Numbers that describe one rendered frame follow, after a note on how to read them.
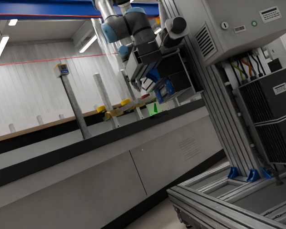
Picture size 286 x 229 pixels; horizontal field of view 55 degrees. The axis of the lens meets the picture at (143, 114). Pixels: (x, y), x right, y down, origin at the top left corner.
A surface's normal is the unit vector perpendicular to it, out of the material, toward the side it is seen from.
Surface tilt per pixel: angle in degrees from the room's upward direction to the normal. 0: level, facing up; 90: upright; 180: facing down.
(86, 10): 90
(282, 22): 90
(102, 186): 90
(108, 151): 90
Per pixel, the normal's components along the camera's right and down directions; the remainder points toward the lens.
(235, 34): 0.17, -0.17
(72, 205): 0.63, -0.30
